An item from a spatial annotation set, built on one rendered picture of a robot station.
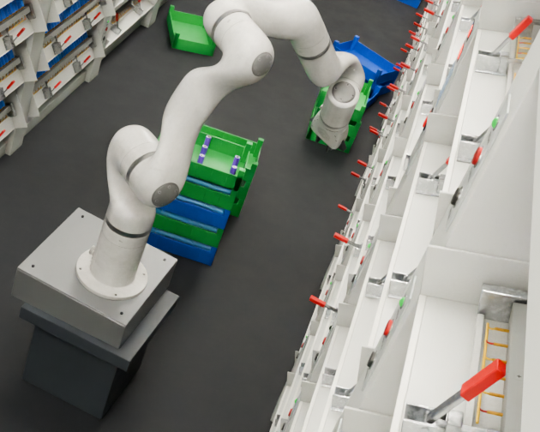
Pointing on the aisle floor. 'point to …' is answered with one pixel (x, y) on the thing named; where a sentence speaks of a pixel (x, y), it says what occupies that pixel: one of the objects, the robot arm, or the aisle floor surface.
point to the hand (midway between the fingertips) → (325, 141)
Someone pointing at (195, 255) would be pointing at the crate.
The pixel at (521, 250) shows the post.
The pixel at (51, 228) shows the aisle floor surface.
